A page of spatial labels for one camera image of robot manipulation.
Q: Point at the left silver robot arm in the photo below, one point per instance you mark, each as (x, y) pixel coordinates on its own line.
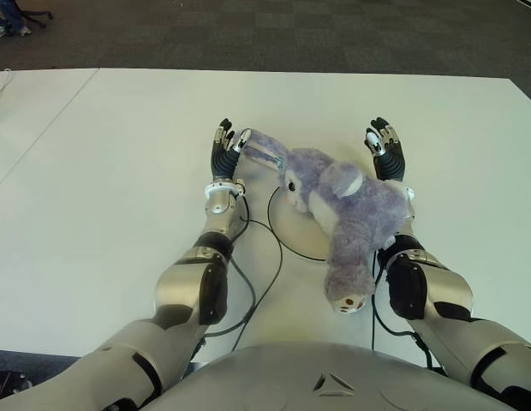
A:
(184, 282)

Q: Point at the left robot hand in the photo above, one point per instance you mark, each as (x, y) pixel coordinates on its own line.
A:
(222, 160)

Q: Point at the black wheeled stand base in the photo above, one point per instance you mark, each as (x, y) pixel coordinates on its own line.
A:
(10, 383)

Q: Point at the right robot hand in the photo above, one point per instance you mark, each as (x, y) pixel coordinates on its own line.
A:
(389, 162)

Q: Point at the black office chair base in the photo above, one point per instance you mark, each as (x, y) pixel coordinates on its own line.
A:
(38, 17)

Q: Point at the person in blue jeans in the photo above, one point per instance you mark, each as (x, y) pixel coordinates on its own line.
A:
(8, 19)

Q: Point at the purple plush bunny doll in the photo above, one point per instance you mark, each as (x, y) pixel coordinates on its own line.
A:
(359, 210)

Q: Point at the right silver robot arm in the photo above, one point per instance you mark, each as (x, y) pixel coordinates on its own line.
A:
(445, 291)

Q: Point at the white plate black rim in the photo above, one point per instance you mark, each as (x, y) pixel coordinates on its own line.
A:
(295, 227)

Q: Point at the silver robot torso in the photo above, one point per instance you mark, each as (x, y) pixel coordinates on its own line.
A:
(312, 377)

